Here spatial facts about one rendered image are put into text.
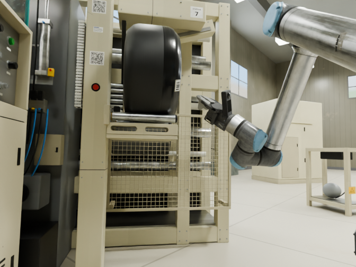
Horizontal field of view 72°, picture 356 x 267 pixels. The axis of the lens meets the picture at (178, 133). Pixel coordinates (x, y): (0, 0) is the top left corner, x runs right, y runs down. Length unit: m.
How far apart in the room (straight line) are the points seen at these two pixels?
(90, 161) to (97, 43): 0.64
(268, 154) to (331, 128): 12.14
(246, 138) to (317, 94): 12.62
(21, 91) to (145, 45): 0.60
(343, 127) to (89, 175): 12.50
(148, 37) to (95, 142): 0.60
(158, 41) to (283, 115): 0.68
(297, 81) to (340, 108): 12.26
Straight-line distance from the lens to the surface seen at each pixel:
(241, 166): 1.16
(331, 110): 13.39
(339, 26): 0.78
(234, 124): 1.07
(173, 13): 1.88
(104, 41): 1.48
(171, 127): 1.26
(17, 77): 1.34
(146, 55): 1.24
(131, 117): 1.28
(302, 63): 1.10
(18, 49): 1.38
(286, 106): 1.12
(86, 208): 1.40
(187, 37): 1.97
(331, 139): 13.26
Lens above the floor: 0.73
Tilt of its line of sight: 4 degrees up
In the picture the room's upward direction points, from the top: 1 degrees clockwise
